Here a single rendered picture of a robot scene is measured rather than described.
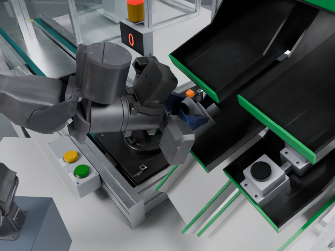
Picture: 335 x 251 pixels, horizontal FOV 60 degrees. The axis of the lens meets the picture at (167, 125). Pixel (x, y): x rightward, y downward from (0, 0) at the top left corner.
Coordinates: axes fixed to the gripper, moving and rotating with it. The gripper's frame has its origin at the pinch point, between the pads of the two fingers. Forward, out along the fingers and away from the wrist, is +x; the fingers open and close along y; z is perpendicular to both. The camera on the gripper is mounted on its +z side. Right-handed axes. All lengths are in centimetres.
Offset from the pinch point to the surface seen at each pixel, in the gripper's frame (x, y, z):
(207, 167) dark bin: 3.8, -7.0, -7.3
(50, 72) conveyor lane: -10, 87, -48
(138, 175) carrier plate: 3.6, 12.8, -33.3
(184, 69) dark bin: -1.8, 1.9, 6.9
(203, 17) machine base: 88, 130, -28
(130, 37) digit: 7.3, 47.7, -9.6
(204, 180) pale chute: 12.4, -0.8, -20.4
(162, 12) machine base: 68, 147, -35
